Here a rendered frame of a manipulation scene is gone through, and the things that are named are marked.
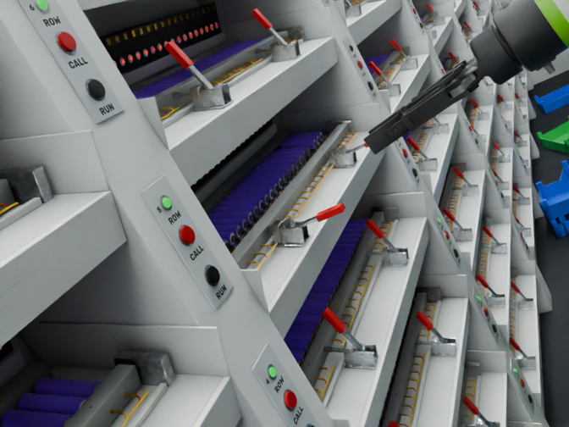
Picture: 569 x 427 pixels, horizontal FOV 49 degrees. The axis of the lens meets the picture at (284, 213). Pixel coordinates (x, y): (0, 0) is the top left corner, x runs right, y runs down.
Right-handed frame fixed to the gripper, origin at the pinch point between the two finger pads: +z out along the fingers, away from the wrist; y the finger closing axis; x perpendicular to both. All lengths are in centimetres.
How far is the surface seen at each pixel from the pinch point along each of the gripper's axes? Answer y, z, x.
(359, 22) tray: 37.6, 3.8, 16.1
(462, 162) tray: 88, 18, -33
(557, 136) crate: 246, 13, -90
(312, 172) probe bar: -7.2, 10.9, 2.5
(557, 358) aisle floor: 64, 23, -89
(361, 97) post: 17.9, 6.4, 5.3
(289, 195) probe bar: -17.4, 10.8, 3.2
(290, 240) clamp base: -27.7, 8.7, 0.0
